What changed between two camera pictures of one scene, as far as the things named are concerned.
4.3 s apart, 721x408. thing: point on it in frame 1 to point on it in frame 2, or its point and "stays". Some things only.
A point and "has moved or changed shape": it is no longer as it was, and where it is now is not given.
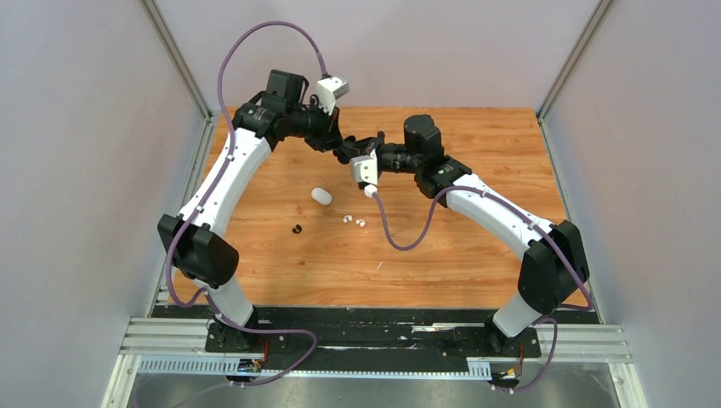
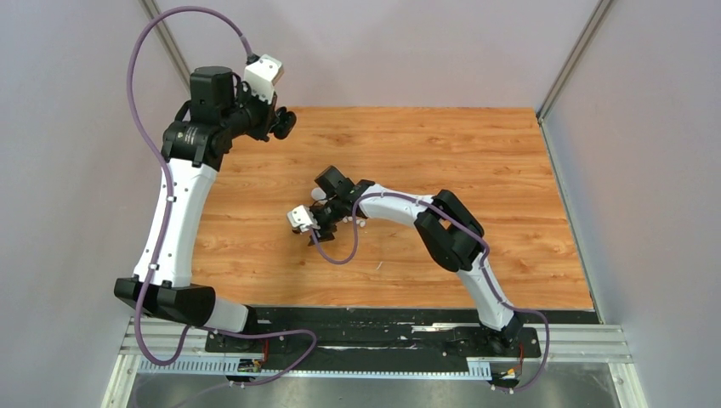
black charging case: x=348 y=150 has moved or changed shape
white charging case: x=321 y=195 stays
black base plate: x=371 y=339 stays
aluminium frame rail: x=600 y=342 stays
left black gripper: x=330 y=135 to x=268 y=118
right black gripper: x=367 y=144 to x=324 y=233
